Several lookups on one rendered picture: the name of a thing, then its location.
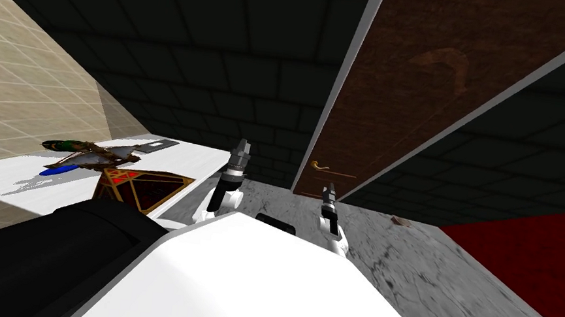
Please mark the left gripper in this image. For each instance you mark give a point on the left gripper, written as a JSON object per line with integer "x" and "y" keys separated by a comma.
{"x": 238, "y": 162}

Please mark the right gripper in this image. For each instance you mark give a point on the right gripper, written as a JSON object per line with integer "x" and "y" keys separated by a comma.
{"x": 329, "y": 200}

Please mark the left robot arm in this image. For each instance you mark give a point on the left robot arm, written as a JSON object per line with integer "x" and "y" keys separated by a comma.
{"x": 35, "y": 258}

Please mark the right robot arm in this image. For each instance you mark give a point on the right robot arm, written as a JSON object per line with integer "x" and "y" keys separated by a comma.
{"x": 333, "y": 232}

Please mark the small brown floor object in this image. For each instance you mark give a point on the small brown floor object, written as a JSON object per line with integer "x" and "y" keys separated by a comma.
{"x": 400, "y": 221}

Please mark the dark grey flat device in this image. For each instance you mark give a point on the dark grey flat device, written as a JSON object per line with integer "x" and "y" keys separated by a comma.
{"x": 158, "y": 145}

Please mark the red gold faceted box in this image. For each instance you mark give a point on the red gold faceted box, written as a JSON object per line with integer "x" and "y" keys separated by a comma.
{"x": 140, "y": 190}

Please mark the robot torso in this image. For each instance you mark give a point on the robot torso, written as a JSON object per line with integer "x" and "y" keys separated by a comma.
{"x": 258, "y": 287}

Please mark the brown wooden door leaf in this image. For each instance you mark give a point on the brown wooden door leaf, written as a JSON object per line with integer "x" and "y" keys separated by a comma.
{"x": 416, "y": 88}

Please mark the green brown blue model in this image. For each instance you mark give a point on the green brown blue model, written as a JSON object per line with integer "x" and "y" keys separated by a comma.
{"x": 88, "y": 156}

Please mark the white table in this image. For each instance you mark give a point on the white table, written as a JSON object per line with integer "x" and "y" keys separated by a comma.
{"x": 7, "y": 179}

